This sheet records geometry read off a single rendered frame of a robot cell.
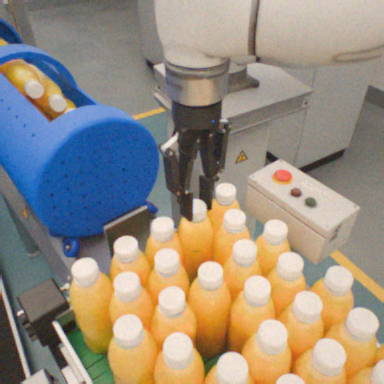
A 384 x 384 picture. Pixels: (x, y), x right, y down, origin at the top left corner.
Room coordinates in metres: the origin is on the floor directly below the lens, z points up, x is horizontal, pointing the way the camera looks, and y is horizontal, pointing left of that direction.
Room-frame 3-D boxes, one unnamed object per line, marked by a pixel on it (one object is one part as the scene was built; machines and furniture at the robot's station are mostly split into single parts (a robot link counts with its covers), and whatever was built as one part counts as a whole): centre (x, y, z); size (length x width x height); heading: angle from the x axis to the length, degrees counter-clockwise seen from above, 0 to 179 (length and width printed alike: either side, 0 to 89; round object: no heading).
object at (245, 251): (0.42, -0.09, 1.11); 0.04 x 0.04 x 0.02
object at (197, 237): (0.52, 0.00, 1.00); 0.07 x 0.07 x 0.20
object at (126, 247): (0.42, 0.11, 1.11); 0.04 x 0.04 x 0.02
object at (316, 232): (0.58, -0.21, 1.05); 0.20 x 0.10 x 0.10; 39
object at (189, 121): (0.52, 0.00, 1.29); 0.08 x 0.07 x 0.09; 129
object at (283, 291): (0.39, -0.15, 1.00); 0.07 x 0.07 x 0.20
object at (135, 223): (0.56, 0.14, 0.99); 0.10 x 0.02 x 0.12; 129
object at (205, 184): (0.53, -0.02, 1.14); 0.03 x 0.01 x 0.07; 39
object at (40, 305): (0.40, 0.27, 0.95); 0.10 x 0.07 x 0.10; 129
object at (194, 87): (0.52, 0.00, 1.37); 0.09 x 0.09 x 0.06
